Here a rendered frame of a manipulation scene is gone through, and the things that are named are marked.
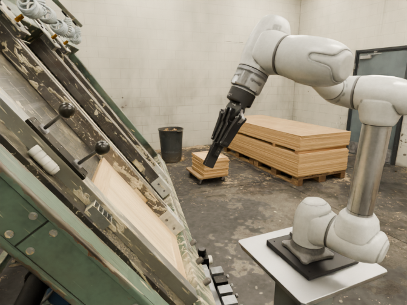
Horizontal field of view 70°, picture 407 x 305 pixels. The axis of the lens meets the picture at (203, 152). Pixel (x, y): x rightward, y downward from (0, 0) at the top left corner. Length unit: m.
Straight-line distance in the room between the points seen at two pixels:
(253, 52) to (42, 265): 0.67
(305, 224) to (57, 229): 1.10
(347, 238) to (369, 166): 0.31
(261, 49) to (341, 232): 0.87
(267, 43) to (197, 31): 6.18
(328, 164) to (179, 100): 3.52
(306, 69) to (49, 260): 0.67
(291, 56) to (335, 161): 4.41
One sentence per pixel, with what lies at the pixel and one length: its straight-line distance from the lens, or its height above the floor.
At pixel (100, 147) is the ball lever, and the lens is 0.76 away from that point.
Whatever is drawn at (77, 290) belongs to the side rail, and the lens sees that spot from 0.68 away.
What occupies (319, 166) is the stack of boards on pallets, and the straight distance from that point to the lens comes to 4.88.
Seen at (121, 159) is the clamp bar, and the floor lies 1.27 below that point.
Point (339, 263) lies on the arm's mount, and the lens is 1.57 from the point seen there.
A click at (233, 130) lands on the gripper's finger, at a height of 1.46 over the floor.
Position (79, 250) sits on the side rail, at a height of 1.28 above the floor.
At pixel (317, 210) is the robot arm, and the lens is 1.42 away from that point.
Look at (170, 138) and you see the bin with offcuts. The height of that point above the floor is 0.49.
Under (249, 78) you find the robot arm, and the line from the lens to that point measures 0.80.
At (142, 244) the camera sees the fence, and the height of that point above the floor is 1.13.
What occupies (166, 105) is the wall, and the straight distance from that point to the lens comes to 6.66.
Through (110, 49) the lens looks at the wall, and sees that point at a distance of 6.43.
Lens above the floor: 1.59
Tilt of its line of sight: 14 degrees down
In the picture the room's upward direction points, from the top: straight up
